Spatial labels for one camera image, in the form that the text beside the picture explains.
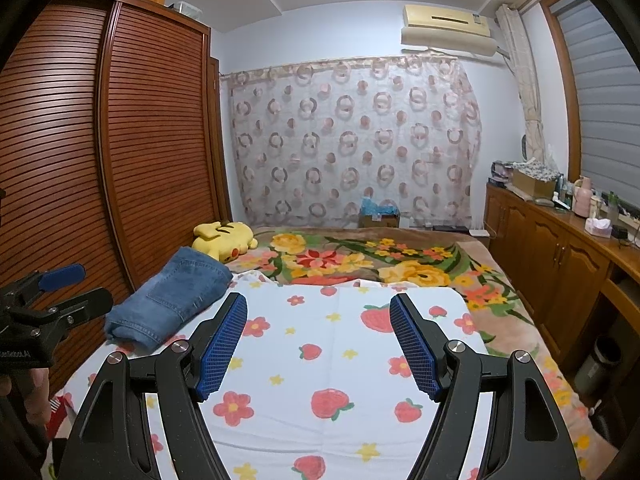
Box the grey trash bin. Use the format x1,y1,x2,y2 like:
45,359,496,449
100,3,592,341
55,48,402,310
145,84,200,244
574,335,624,401

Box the person's left hand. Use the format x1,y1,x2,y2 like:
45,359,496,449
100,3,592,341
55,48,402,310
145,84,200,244
22,367,52,429

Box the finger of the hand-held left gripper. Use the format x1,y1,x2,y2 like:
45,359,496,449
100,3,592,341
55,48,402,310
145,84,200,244
47,288,114,329
20,265,86,294

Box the open cardboard box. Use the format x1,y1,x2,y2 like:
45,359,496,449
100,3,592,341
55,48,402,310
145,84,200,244
510,160,561,200

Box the grey window blind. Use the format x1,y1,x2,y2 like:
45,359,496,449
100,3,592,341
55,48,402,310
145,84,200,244
555,0,640,211

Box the tied beige window curtain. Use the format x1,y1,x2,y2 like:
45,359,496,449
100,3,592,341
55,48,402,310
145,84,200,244
497,4,546,162

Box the floral blanket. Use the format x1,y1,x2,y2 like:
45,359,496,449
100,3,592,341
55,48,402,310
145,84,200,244
235,227,601,476

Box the wooden louvered wardrobe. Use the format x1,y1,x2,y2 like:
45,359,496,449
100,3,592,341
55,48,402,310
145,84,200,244
0,0,233,396

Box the white strawberry print sheet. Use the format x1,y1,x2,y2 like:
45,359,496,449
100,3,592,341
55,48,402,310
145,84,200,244
30,277,501,480

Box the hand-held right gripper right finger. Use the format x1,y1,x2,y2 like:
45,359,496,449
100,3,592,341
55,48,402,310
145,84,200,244
389,294,583,480

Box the blue denim pants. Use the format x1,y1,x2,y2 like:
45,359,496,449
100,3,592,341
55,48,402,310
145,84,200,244
104,246,234,351

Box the wooden sideboard cabinet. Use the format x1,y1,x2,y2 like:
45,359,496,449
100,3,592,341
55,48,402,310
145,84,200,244
482,182,640,411

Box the yellow plush toy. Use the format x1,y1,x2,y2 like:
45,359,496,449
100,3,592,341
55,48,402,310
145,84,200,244
192,220,259,264

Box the beige wall air conditioner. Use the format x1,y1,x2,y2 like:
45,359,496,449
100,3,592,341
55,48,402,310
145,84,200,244
401,4,501,58

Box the cardboard box with blue items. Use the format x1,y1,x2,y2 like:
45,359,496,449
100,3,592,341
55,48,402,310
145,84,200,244
357,197,401,229

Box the pink thermos jug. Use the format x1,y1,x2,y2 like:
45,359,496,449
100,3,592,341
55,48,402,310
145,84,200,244
575,176,595,219

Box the circle print curtain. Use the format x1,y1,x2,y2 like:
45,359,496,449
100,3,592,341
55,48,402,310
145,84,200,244
227,55,483,228

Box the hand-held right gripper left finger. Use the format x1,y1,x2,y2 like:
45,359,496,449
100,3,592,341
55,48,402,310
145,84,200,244
57,291,249,480

